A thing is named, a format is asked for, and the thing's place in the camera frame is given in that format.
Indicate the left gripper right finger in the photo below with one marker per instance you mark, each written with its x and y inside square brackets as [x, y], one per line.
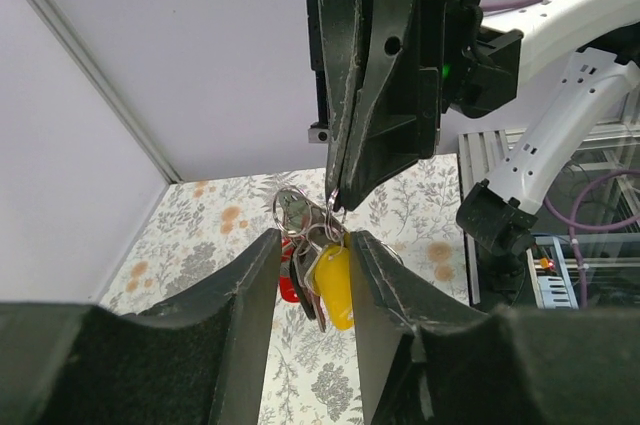
[426, 358]

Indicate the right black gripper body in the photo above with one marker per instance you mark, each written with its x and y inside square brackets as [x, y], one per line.
[450, 20]

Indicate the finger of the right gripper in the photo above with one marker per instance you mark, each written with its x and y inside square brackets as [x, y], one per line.
[384, 135]
[341, 40]

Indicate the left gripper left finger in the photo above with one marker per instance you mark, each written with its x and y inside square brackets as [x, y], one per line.
[198, 357]

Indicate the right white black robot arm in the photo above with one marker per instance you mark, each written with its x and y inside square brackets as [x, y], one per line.
[569, 61]

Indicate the blue slotted cable duct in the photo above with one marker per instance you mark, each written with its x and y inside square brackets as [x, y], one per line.
[552, 268]

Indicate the aluminium frame profiles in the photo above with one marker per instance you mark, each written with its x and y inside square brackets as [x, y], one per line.
[69, 38]

